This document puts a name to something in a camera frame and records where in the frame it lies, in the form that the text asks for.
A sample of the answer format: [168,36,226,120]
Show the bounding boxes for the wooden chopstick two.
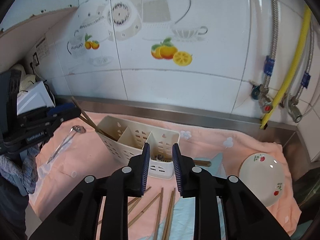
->
[71,96,93,121]

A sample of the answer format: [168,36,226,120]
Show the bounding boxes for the wooden chopstick one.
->
[79,115,116,141]

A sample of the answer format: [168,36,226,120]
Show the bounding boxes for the wooden chopstick four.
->
[127,192,162,228]

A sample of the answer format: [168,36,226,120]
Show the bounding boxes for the wooden chopstick seven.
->
[165,189,176,240]

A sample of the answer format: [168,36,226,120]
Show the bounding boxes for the wooden chopstick six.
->
[161,189,175,240]

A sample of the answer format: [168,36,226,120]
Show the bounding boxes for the wooden chopstick nine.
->
[155,154,170,162]

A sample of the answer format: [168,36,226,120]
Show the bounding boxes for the wooden chopstick three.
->
[127,197,142,214]

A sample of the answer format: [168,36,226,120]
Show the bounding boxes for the wooden chopstick eight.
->
[194,160,212,167]

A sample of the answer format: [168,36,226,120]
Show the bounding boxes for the wooden chopstick five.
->
[153,187,164,240]

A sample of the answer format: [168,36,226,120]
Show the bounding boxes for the grey gloved left hand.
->
[1,145,40,196]

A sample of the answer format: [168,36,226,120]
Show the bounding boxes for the metal spoon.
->
[47,125,86,164]

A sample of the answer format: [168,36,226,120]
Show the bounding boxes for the white microwave oven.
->
[17,81,54,115]

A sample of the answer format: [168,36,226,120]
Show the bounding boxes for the white floral plate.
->
[239,152,285,207]

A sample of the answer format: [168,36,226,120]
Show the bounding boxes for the cream utensil holder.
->
[98,115,180,179]

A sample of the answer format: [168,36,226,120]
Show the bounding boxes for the metal angle valve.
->
[284,96,303,124]

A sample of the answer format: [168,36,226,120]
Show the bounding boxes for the wall power socket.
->
[33,52,40,66]

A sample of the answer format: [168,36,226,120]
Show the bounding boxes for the wall notice sticker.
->
[35,36,50,61]

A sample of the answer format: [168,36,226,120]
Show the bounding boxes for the red handled valve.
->
[250,81,273,114]

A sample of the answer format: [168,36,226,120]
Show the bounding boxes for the right braided metal hose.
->
[291,17,315,106]

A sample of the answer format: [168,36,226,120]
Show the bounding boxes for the yellow gas hose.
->
[260,4,312,130]

